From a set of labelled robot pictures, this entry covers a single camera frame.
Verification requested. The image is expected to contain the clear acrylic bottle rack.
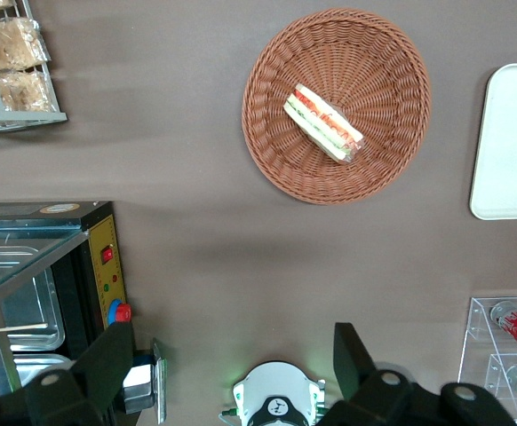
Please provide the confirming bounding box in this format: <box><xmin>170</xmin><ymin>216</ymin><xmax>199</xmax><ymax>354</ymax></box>
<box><xmin>457</xmin><ymin>296</ymin><xmax>517</xmax><ymax>421</ymax></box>

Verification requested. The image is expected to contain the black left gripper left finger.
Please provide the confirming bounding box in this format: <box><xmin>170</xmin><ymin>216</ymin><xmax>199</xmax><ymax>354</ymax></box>
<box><xmin>25</xmin><ymin>319</ymin><xmax>134</xmax><ymax>426</ymax></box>

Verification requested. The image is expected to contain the cream plastic tray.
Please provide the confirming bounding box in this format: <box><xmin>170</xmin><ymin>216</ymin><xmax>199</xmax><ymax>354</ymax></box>
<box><xmin>469</xmin><ymin>62</ymin><xmax>517</xmax><ymax>221</ymax></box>

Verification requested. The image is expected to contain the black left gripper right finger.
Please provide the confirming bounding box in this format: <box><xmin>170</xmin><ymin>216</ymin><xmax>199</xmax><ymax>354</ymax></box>
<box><xmin>318</xmin><ymin>321</ymin><xmax>419</xmax><ymax>426</ymax></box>

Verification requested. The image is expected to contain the tray of packaged snacks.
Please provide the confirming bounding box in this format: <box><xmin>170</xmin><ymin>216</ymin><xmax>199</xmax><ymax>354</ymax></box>
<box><xmin>0</xmin><ymin>0</ymin><xmax>68</xmax><ymax>136</ymax></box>

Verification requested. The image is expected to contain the steel warmer pan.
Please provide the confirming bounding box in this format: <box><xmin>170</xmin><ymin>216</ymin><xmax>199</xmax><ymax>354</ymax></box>
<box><xmin>12</xmin><ymin>353</ymin><xmax>80</xmax><ymax>391</ymax></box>
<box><xmin>0</xmin><ymin>247</ymin><xmax>67</xmax><ymax>352</ymax></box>

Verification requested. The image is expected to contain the large round wicker basket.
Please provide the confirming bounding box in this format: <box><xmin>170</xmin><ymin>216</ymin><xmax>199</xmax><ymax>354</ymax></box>
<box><xmin>241</xmin><ymin>7</ymin><xmax>433</xmax><ymax>206</ymax></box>

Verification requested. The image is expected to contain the black glass food warmer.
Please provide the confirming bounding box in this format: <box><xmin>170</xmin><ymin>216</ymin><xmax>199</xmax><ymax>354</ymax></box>
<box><xmin>0</xmin><ymin>200</ymin><xmax>170</xmax><ymax>426</ymax></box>

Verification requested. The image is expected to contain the triangle sandwich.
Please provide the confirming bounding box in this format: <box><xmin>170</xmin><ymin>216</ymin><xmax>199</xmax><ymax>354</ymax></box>
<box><xmin>282</xmin><ymin>83</ymin><xmax>365</xmax><ymax>166</ymax></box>

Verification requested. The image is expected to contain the wooden skewer stick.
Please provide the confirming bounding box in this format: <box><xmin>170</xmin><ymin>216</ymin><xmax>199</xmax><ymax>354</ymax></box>
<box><xmin>0</xmin><ymin>322</ymin><xmax>50</xmax><ymax>334</ymax></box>

